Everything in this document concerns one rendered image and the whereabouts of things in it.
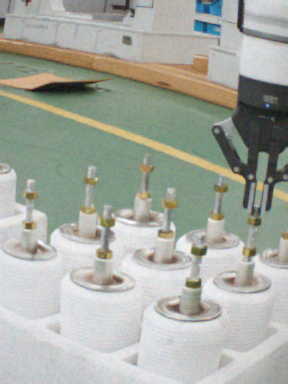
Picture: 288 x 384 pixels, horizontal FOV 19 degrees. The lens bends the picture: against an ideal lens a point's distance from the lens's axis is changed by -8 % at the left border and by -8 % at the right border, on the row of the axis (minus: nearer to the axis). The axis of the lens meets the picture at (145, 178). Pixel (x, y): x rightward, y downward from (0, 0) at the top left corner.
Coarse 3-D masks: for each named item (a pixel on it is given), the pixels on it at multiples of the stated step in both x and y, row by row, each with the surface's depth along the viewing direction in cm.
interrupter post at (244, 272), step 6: (240, 264) 100; (246, 264) 100; (252, 264) 100; (240, 270) 100; (246, 270) 100; (252, 270) 100; (240, 276) 101; (246, 276) 100; (234, 282) 102; (240, 282) 101; (246, 282) 101
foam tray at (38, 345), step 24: (0, 312) 101; (0, 336) 101; (24, 336) 98; (48, 336) 96; (0, 360) 102; (24, 360) 99; (48, 360) 96; (72, 360) 93; (96, 360) 92; (120, 360) 92; (240, 360) 94; (264, 360) 96
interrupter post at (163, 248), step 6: (156, 240) 107; (162, 240) 106; (168, 240) 106; (174, 240) 107; (156, 246) 107; (162, 246) 107; (168, 246) 107; (156, 252) 107; (162, 252) 107; (168, 252) 107; (156, 258) 107; (162, 258) 107; (168, 258) 107
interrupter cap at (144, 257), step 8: (144, 248) 111; (152, 248) 111; (136, 256) 108; (144, 256) 108; (152, 256) 109; (176, 256) 109; (184, 256) 109; (144, 264) 105; (152, 264) 106; (160, 264) 106; (168, 264) 106; (176, 264) 106; (184, 264) 106
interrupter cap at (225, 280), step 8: (224, 272) 104; (232, 272) 105; (256, 272) 104; (216, 280) 101; (224, 280) 102; (232, 280) 103; (256, 280) 102; (264, 280) 102; (224, 288) 99; (232, 288) 99; (240, 288) 99; (248, 288) 99; (256, 288) 99; (264, 288) 99
